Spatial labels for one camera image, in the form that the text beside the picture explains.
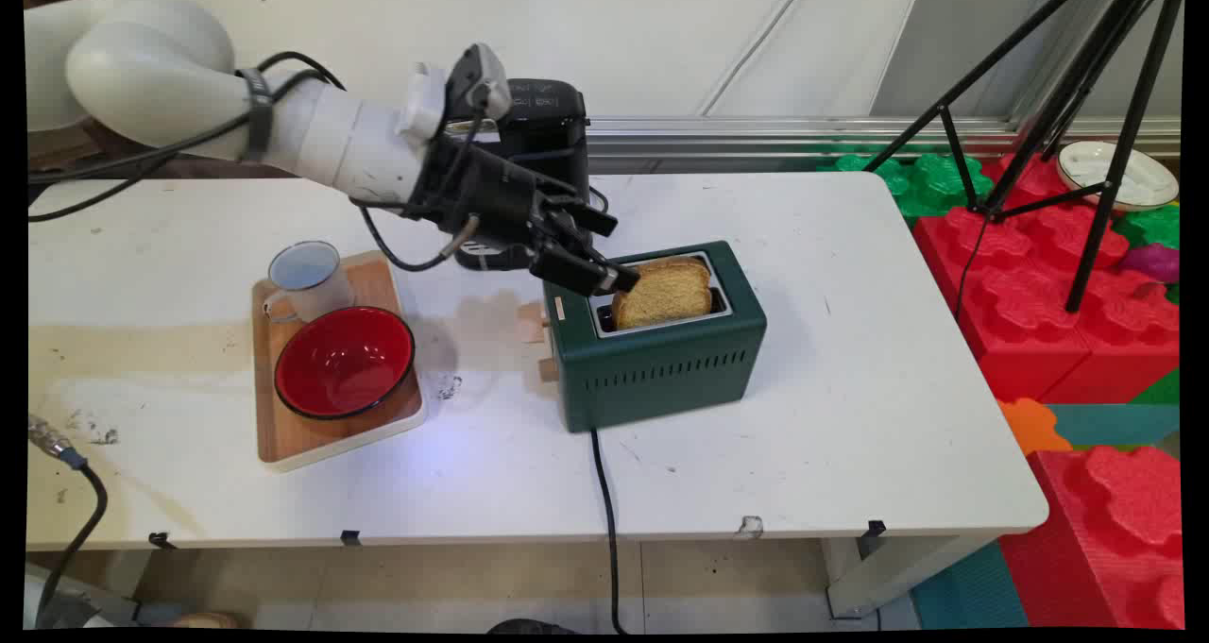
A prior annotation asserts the orange foam piece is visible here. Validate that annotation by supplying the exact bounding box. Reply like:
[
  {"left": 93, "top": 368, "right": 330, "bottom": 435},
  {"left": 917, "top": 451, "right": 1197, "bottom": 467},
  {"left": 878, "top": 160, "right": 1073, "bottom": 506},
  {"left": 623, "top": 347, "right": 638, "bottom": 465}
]
[{"left": 996, "top": 397, "right": 1062, "bottom": 458}]

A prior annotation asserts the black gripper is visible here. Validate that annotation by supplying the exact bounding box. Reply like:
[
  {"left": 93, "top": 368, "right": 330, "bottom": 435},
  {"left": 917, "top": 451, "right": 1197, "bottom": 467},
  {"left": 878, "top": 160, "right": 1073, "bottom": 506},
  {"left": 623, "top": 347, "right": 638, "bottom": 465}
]
[{"left": 408, "top": 141, "right": 642, "bottom": 297}]

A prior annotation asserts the dark green toaster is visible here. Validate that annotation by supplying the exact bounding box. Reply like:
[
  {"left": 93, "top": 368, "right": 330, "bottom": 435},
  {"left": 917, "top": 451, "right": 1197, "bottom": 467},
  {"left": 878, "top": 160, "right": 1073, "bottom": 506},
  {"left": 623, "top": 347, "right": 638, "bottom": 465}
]
[{"left": 541, "top": 240, "right": 768, "bottom": 434}]

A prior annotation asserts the white enamel mug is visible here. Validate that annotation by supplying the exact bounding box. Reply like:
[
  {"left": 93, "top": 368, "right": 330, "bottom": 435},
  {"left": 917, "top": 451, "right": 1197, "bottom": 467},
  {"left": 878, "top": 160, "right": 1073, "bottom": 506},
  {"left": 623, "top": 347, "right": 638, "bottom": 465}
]
[{"left": 262, "top": 240, "right": 356, "bottom": 326}]

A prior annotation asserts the toasted bread slice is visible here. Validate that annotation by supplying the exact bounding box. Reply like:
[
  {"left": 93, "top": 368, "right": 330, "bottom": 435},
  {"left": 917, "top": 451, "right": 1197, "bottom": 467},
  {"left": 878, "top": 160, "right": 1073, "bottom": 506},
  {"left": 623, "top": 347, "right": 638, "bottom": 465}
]
[{"left": 611, "top": 256, "right": 715, "bottom": 331}]

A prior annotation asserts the black coffee machine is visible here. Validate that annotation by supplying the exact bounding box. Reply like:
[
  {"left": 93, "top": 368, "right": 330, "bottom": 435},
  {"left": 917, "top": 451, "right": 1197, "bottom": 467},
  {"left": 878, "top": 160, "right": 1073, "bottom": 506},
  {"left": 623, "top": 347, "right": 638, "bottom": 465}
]
[{"left": 451, "top": 78, "right": 594, "bottom": 272}]

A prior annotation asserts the black cable with metal connector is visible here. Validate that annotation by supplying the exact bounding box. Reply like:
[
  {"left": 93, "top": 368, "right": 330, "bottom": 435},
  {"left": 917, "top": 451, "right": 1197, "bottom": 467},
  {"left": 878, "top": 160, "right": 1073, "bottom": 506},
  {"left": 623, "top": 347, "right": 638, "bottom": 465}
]
[{"left": 26, "top": 414, "right": 111, "bottom": 627}]

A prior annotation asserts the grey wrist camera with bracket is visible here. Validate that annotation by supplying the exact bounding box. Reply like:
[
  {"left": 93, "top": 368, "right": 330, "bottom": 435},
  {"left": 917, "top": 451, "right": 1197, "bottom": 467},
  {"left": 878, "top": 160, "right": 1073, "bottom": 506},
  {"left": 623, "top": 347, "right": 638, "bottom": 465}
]
[{"left": 396, "top": 43, "right": 517, "bottom": 145}]

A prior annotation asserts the black strap on arm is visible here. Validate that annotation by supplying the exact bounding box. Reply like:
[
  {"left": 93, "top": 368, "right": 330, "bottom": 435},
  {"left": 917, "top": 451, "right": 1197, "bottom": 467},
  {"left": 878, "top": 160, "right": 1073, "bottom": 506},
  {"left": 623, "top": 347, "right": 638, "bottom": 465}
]
[{"left": 235, "top": 67, "right": 277, "bottom": 163}]

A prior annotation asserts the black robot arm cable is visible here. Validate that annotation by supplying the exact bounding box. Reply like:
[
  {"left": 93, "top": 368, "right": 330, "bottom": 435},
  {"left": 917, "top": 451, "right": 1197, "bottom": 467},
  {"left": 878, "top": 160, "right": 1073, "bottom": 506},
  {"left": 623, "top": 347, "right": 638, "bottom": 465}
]
[{"left": 26, "top": 51, "right": 347, "bottom": 225}]

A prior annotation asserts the large red foam block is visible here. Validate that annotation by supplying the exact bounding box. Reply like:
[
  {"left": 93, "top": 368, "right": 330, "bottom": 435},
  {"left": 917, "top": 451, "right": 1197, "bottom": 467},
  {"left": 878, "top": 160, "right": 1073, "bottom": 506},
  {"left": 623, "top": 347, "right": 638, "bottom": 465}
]
[{"left": 911, "top": 152, "right": 1182, "bottom": 406}]

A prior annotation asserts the wooden serving tray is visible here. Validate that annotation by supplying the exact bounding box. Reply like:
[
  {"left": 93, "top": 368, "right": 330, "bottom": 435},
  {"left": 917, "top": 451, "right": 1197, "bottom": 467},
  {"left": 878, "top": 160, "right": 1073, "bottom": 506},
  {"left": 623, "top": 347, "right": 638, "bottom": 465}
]
[{"left": 251, "top": 250, "right": 429, "bottom": 474}]

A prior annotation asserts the teal foam mat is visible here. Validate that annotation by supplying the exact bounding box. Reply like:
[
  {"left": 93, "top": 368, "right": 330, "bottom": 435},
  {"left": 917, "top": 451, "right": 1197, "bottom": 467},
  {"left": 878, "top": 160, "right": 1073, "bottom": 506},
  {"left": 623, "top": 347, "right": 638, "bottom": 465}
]
[{"left": 1043, "top": 403, "right": 1182, "bottom": 448}]

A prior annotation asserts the aluminium wall rail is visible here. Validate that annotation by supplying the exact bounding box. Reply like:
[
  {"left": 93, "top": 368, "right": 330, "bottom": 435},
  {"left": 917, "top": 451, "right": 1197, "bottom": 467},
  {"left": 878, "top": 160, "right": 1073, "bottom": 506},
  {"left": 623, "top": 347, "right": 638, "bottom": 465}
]
[{"left": 584, "top": 116, "right": 1182, "bottom": 175}]

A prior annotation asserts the purple foam piece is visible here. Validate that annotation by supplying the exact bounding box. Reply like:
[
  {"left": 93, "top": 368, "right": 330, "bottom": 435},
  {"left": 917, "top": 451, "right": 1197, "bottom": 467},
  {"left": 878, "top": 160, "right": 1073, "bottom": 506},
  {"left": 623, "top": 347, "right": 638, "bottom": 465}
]
[{"left": 1118, "top": 243, "right": 1181, "bottom": 286}]

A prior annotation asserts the red bowl with black rim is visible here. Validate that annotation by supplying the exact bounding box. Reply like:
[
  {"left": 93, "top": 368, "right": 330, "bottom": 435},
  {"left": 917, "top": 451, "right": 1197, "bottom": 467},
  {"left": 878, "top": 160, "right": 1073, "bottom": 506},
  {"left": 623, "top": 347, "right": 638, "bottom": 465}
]
[{"left": 274, "top": 306, "right": 417, "bottom": 422}]

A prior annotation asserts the red foam block with ridges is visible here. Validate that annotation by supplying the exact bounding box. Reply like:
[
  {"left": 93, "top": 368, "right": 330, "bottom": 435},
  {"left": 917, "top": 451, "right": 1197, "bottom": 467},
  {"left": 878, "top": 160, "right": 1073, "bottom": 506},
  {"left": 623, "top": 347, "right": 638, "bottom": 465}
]
[{"left": 998, "top": 444, "right": 1186, "bottom": 631}]

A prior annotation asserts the white table leg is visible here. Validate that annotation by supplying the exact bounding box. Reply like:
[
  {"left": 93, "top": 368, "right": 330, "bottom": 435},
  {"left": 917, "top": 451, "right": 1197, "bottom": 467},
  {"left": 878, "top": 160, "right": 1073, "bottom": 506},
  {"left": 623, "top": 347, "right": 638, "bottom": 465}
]
[{"left": 819, "top": 533, "right": 995, "bottom": 621}]

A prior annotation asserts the black toaster power cord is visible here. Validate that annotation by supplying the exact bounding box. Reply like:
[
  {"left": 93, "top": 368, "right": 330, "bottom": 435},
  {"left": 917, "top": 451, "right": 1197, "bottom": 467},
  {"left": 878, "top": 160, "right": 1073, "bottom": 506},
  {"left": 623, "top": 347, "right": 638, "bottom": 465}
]
[{"left": 589, "top": 428, "right": 628, "bottom": 633}]

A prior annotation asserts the white divided plate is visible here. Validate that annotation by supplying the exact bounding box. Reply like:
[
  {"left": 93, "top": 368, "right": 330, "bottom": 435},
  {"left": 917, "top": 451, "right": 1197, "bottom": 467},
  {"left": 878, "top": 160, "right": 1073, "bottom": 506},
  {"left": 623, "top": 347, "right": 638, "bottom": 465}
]
[{"left": 1055, "top": 140, "right": 1181, "bottom": 212}]

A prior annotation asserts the green foam block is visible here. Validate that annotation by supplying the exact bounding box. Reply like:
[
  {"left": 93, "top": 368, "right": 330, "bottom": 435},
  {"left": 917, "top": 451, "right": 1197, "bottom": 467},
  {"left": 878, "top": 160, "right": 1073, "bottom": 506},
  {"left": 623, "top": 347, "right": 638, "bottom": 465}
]
[{"left": 816, "top": 151, "right": 996, "bottom": 220}]

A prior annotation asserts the black camera tripod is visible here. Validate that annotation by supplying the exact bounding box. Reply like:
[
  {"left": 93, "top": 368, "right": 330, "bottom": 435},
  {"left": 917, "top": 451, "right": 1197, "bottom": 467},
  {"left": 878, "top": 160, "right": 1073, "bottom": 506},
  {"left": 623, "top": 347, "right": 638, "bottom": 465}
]
[{"left": 863, "top": 0, "right": 1187, "bottom": 314}]

